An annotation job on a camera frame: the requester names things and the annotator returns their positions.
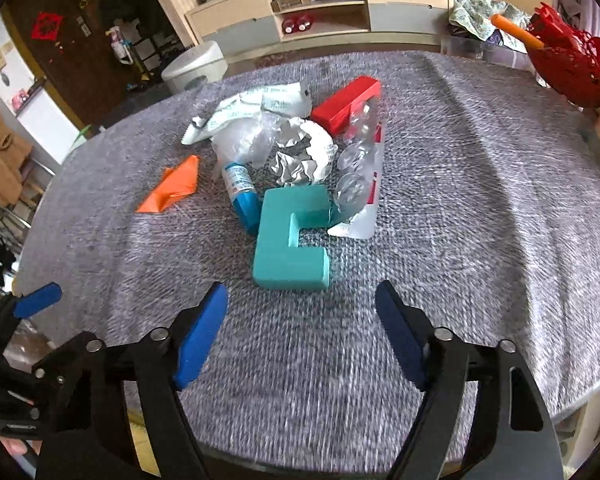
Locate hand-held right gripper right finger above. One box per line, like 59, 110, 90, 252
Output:
375, 280, 565, 480

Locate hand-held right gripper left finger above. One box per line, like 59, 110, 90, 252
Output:
37, 282, 229, 480

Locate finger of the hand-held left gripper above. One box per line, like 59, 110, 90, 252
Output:
0, 282, 62, 361

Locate teal C-shaped foam block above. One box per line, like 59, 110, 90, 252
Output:
252, 184, 332, 291

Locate blue tube with white label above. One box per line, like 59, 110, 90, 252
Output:
222, 162, 262, 236

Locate beige hanging garment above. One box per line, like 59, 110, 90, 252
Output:
0, 102, 33, 206

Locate orange folded paper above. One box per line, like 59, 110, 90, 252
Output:
135, 155, 201, 214

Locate clear plastic blister pack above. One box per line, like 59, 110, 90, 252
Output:
327, 100, 385, 239

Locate crumpled white paper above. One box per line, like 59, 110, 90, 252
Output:
272, 117, 338, 188

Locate clear crumpled plastic bag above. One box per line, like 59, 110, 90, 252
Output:
211, 115, 281, 171

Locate brown wooden door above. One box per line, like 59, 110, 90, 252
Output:
2, 0, 141, 131

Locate red cardboard box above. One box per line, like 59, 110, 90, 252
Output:
310, 76, 382, 136

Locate white and green plastic wrapper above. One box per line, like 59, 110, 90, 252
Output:
181, 85, 313, 146

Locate white round bin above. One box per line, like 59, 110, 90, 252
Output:
161, 41, 228, 95

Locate red door decoration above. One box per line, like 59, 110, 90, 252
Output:
30, 11, 65, 43

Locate clear plastic storage box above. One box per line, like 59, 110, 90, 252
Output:
442, 35, 536, 71

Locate red jars on shelf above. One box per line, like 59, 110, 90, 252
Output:
282, 15, 315, 35

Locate orange stick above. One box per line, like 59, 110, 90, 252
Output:
491, 14, 543, 50

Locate floral patterned cloth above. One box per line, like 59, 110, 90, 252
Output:
450, 0, 531, 53

